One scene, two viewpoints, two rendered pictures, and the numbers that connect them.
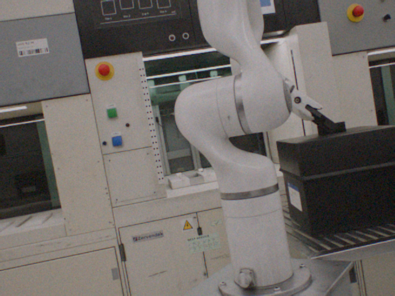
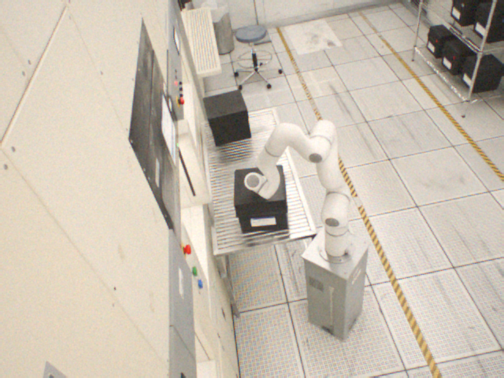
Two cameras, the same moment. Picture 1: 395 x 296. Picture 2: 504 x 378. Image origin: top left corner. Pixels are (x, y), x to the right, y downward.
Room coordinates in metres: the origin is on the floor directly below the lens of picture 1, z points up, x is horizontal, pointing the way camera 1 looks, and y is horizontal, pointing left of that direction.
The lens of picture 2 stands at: (1.05, 1.24, 2.61)
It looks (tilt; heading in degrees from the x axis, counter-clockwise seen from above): 45 degrees down; 278
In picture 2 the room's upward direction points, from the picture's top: 11 degrees counter-clockwise
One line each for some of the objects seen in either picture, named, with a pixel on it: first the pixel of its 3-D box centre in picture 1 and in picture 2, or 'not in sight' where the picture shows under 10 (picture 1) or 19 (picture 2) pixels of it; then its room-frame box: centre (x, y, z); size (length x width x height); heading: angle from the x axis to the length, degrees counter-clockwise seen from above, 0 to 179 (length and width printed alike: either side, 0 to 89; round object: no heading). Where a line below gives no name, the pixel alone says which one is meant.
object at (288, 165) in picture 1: (334, 145); (259, 188); (1.24, -0.39, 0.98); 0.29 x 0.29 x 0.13; 0
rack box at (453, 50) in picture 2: not in sight; (460, 56); (-0.78, -2.66, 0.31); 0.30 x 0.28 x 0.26; 98
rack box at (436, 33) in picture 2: not in sight; (442, 40); (-0.73, -3.03, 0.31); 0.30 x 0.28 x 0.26; 96
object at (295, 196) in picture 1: (340, 188); (262, 203); (1.24, -0.39, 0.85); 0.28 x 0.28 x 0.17; 0
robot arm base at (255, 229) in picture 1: (257, 237); (335, 238); (0.85, -0.08, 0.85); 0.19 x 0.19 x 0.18
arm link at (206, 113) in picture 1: (224, 137); (335, 216); (0.86, -0.05, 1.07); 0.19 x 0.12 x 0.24; 72
